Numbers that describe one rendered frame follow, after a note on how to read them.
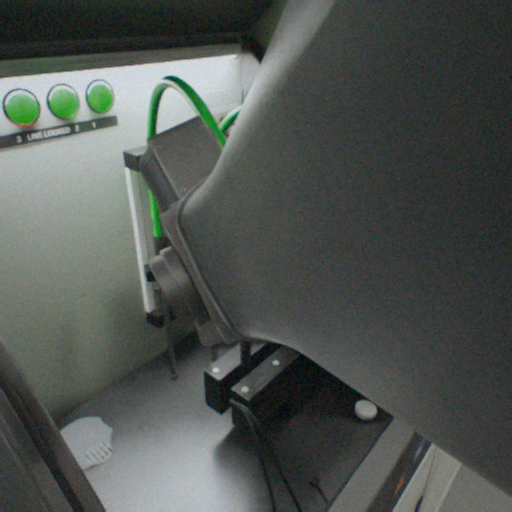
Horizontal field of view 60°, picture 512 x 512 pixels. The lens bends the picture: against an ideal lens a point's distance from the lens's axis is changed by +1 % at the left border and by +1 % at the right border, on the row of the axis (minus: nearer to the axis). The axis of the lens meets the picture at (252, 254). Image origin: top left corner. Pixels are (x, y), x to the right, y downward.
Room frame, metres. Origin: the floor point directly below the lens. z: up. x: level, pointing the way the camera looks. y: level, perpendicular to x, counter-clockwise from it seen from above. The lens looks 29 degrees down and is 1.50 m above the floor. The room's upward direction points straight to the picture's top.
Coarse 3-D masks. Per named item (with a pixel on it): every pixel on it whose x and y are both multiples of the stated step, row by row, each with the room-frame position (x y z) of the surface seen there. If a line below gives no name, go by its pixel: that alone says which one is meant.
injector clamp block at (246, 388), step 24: (216, 360) 0.57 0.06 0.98; (264, 360) 0.57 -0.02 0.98; (288, 360) 0.57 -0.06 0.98; (312, 360) 0.61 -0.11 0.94; (216, 384) 0.53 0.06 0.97; (240, 384) 0.51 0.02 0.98; (264, 384) 0.51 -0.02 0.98; (288, 384) 0.56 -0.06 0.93; (312, 384) 0.62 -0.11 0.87; (216, 408) 0.53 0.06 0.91; (264, 408) 0.51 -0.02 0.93; (288, 408) 0.58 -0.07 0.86
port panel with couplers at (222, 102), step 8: (224, 88) 0.93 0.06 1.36; (232, 88) 0.94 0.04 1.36; (240, 88) 0.96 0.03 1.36; (200, 96) 0.87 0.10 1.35; (208, 96) 0.89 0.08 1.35; (216, 96) 0.91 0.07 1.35; (224, 96) 0.92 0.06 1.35; (232, 96) 0.94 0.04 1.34; (240, 96) 0.96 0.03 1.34; (208, 104) 0.89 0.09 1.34; (216, 104) 0.91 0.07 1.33; (224, 104) 0.92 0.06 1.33; (232, 104) 0.94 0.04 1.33; (240, 104) 0.96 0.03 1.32; (216, 112) 0.90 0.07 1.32; (224, 112) 0.92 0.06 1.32; (216, 120) 0.90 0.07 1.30; (232, 128) 0.94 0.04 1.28; (224, 136) 0.92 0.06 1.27
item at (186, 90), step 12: (156, 84) 0.57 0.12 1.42; (168, 84) 0.53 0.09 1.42; (180, 84) 0.50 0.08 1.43; (156, 96) 0.59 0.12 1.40; (192, 96) 0.47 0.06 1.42; (156, 108) 0.61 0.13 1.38; (192, 108) 0.46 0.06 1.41; (204, 108) 0.45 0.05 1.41; (156, 120) 0.63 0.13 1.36; (204, 120) 0.43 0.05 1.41; (156, 132) 0.65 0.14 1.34; (216, 132) 0.42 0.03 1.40; (156, 204) 0.67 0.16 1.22; (156, 216) 0.67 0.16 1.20; (156, 228) 0.67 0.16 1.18; (156, 240) 0.67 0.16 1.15
